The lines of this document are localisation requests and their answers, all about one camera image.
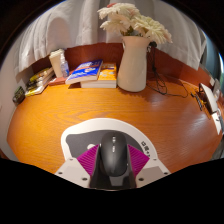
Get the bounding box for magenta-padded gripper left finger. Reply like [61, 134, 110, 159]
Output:
[54, 143, 113, 190]

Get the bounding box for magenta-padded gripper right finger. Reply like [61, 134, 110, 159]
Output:
[111, 144, 172, 190]

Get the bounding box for black computer mouse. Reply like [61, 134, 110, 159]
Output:
[99, 131, 130, 178]

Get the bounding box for white and grey mouse pad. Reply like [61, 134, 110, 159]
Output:
[60, 117, 158, 165]

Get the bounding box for white paper sheet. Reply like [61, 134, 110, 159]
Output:
[210, 111, 224, 136]

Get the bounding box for yellow and white book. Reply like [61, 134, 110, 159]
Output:
[24, 84, 48, 98]

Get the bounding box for flat red box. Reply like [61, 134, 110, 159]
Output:
[48, 76, 68, 87]

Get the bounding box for dark green mug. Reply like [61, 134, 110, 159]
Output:
[12, 85, 26, 104]

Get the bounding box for orange book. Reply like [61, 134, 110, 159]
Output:
[80, 62, 118, 89]

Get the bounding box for clear sanitizer bottle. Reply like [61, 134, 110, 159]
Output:
[59, 53, 71, 79]

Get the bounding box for white ceramic jug vase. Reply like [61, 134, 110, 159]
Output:
[117, 35, 152, 93]

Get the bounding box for beige tissue container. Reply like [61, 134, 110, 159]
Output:
[48, 48, 66, 79]

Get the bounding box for window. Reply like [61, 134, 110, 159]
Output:
[200, 29, 224, 88]

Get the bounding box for white curtain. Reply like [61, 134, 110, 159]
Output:
[16, 0, 208, 73]

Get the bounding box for cream and pink flowers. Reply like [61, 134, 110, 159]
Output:
[97, 2, 173, 45]

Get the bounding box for black cable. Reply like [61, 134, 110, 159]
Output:
[146, 41, 201, 100]

